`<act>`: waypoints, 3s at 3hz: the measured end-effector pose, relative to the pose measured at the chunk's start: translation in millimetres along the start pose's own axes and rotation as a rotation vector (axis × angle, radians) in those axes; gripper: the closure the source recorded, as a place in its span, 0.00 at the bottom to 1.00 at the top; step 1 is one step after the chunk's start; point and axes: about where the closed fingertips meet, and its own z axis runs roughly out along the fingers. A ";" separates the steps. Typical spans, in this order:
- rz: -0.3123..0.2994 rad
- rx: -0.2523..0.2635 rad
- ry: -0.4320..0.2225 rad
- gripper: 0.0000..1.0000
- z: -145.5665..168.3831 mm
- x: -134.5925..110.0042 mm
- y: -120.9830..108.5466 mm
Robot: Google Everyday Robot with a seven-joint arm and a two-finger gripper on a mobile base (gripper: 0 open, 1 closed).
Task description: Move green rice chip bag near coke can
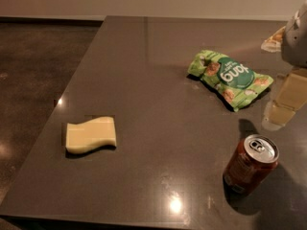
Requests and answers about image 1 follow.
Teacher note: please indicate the red coke can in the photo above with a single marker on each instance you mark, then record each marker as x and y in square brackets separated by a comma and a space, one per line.
[255, 157]

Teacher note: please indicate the tan snack bag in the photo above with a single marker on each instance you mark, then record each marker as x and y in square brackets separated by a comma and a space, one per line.
[274, 42]

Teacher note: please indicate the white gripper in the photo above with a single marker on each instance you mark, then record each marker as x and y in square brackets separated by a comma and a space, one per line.
[295, 45]

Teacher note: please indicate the yellow wavy sponge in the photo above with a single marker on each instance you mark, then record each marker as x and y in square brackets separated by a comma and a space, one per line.
[88, 136]

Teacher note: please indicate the green rice chip bag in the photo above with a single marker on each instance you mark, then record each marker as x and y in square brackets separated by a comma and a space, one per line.
[236, 83]

